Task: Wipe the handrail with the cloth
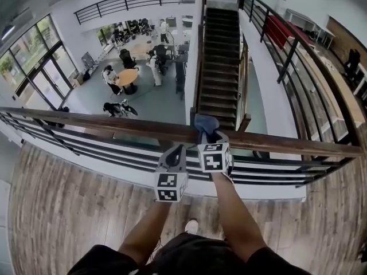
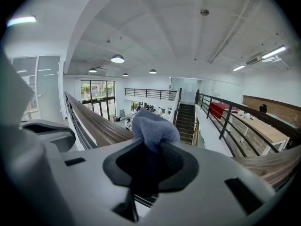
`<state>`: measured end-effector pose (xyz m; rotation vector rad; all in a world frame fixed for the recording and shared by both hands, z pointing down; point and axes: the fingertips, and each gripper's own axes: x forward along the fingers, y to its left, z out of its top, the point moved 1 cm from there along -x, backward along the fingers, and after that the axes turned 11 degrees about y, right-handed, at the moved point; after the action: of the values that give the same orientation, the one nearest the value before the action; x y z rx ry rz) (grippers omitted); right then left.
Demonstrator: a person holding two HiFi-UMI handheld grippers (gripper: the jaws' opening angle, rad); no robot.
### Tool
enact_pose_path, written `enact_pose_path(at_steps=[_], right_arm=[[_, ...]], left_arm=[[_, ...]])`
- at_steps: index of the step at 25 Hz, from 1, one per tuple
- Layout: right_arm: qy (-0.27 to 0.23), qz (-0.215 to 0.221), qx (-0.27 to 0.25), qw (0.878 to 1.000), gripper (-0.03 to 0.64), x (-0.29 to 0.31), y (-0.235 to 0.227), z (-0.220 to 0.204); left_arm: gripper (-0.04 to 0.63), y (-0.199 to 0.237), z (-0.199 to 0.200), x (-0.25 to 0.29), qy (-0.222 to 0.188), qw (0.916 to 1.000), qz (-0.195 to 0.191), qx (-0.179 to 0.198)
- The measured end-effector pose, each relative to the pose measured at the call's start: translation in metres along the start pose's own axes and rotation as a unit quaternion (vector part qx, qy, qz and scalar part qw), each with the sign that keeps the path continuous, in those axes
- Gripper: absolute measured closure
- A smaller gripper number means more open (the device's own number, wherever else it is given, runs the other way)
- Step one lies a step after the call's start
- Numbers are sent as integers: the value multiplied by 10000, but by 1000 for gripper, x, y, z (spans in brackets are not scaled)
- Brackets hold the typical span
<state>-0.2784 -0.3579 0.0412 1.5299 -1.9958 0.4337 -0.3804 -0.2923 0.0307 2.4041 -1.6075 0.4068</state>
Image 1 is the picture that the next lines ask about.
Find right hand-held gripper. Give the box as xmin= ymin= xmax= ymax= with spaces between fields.
xmin=197 ymin=130 xmax=235 ymax=184

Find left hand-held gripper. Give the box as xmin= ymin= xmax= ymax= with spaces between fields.
xmin=154 ymin=144 xmax=189 ymax=203

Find blue cloth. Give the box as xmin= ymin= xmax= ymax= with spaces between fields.
xmin=194 ymin=114 xmax=220 ymax=143

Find wooden-topped black metal railing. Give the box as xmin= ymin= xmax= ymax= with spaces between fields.
xmin=0 ymin=105 xmax=365 ymax=189

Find person's left forearm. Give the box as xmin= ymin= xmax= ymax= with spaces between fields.
xmin=118 ymin=199 xmax=173 ymax=266

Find person's right forearm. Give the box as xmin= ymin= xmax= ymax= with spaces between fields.
xmin=210 ymin=171 xmax=268 ymax=265

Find long black metal railing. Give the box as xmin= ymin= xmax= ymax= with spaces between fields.
xmin=239 ymin=0 xmax=365 ymax=155

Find person's white shoe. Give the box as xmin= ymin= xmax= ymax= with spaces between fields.
xmin=184 ymin=218 xmax=200 ymax=235

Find dark wooden staircase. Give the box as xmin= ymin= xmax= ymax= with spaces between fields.
xmin=190 ymin=6 xmax=252 ymax=132

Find black equipment stand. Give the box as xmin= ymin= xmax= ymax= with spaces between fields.
xmin=174 ymin=41 xmax=190 ymax=100

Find black floor equipment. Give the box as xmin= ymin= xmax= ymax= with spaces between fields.
xmin=102 ymin=98 xmax=139 ymax=117

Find round wooden table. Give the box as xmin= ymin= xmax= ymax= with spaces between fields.
xmin=116 ymin=68 xmax=140 ymax=96

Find person's black shirt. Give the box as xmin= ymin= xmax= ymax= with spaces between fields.
xmin=67 ymin=233 xmax=313 ymax=275

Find black office chair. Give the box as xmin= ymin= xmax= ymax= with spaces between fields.
xmin=119 ymin=48 xmax=139 ymax=70

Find red cabinet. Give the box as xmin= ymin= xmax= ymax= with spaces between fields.
xmin=265 ymin=15 xmax=296 ymax=50

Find long light wooden table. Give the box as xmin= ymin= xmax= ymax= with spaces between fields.
xmin=295 ymin=45 xmax=366 ymax=143

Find group of people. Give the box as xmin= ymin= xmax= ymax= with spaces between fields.
xmin=111 ymin=18 xmax=155 ymax=42

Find small white desk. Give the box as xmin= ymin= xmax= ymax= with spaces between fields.
xmin=311 ymin=23 xmax=337 ymax=50
xmin=285 ymin=7 xmax=317 ymax=32

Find long white desk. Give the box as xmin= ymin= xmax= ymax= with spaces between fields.
xmin=353 ymin=62 xmax=367 ymax=97

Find glass entrance doors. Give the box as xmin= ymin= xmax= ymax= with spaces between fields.
xmin=0 ymin=14 xmax=79 ymax=111

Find round ceiling lamp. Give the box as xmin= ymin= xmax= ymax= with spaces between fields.
xmin=1 ymin=24 xmax=15 ymax=40

